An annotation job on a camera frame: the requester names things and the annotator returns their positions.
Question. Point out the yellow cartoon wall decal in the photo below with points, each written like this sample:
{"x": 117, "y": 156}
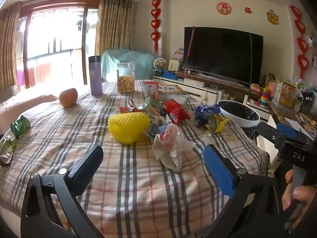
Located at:
{"x": 272, "y": 16}

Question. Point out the yellow foam fruit net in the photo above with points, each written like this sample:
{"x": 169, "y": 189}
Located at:
{"x": 128, "y": 127}

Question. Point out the small red wall decal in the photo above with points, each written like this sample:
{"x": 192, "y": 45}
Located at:
{"x": 247, "y": 10}

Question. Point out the white red carton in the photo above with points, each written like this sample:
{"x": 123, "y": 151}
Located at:
{"x": 151, "y": 91}

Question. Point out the black box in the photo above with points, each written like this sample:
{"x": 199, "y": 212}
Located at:
{"x": 307, "y": 101}

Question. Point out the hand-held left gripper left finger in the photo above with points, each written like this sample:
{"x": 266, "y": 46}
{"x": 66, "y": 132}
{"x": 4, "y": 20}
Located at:
{"x": 86, "y": 169}

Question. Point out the colourful picture book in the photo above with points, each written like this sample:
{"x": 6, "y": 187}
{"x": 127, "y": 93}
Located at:
{"x": 172, "y": 89}

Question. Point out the small white desk fan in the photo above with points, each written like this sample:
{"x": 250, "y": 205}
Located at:
{"x": 158, "y": 65}

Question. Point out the pink toy house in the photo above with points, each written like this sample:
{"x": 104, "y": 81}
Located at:
{"x": 177, "y": 54}

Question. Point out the person's right hand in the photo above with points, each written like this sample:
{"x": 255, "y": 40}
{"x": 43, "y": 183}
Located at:
{"x": 301, "y": 193}

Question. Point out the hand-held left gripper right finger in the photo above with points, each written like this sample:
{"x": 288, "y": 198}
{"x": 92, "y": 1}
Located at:
{"x": 219, "y": 169}

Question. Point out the white round bin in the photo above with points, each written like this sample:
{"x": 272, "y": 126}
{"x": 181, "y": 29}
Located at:
{"x": 241, "y": 122}

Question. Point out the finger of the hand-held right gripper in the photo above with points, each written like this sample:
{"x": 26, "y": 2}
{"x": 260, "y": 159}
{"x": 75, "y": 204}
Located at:
{"x": 268, "y": 132}
{"x": 287, "y": 130}

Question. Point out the white wall camera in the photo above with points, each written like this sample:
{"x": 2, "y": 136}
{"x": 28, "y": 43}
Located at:
{"x": 309, "y": 39}

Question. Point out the brown framed balcony door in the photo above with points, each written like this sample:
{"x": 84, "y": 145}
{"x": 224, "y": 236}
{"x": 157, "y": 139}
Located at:
{"x": 85, "y": 42}

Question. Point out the red yellow apple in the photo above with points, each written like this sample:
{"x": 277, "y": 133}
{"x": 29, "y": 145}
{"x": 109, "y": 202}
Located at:
{"x": 68, "y": 98}

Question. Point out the blue white wrapper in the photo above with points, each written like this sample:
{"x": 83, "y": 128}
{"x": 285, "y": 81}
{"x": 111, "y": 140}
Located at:
{"x": 158, "y": 130}

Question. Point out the beige patterned curtain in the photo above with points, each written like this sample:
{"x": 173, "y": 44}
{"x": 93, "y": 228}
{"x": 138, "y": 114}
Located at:
{"x": 115, "y": 24}
{"x": 8, "y": 47}

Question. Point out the teal furniture cover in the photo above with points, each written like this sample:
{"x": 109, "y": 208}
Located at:
{"x": 128, "y": 63}

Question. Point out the toy cash register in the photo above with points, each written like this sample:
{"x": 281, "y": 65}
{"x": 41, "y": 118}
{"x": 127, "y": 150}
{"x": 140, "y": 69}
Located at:
{"x": 255, "y": 88}

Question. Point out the purple thermos bottle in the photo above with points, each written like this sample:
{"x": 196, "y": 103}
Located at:
{"x": 95, "y": 79}

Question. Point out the blue toy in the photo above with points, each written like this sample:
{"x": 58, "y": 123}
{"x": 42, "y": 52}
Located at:
{"x": 169, "y": 73}

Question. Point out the yellow crumpled wrapper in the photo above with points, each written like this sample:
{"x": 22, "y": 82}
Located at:
{"x": 216, "y": 124}

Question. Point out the red snack packet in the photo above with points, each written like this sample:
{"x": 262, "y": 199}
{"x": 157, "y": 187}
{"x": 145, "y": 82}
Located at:
{"x": 175, "y": 111}

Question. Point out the black flat television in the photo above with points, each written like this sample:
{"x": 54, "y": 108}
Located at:
{"x": 223, "y": 54}

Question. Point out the silver green snack packet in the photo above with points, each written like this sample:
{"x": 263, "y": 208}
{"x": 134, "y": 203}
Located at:
{"x": 7, "y": 148}

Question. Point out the green yellow snack packet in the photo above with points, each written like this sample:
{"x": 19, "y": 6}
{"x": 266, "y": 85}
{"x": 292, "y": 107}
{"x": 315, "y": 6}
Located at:
{"x": 148, "y": 107}

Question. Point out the round red wall decal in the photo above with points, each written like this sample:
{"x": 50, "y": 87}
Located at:
{"x": 222, "y": 8}

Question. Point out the green yellow toy telephone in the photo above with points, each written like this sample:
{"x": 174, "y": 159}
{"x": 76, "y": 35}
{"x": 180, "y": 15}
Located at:
{"x": 174, "y": 65}

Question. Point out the white red-printed plastic bag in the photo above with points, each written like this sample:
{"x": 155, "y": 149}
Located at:
{"x": 168, "y": 146}

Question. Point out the blue crumpled wrapper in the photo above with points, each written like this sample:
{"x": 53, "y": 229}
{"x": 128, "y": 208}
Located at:
{"x": 205, "y": 114}

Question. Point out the yellow boxed toy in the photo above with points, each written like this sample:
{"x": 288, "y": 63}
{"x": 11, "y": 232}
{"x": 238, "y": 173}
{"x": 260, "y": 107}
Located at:
{"x": 284, "y": 93}

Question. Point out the clear cookie jar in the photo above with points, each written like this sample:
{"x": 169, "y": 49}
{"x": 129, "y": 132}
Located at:
{"x": 125, "y": 79}

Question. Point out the orange snack packet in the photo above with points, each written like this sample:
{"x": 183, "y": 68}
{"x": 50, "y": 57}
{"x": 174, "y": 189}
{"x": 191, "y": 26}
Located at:
{"x": 126, "y": 109}

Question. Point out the white television cabinet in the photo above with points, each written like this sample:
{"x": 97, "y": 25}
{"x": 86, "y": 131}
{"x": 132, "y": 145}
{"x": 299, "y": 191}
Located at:
{"x": 198, "y": 89}

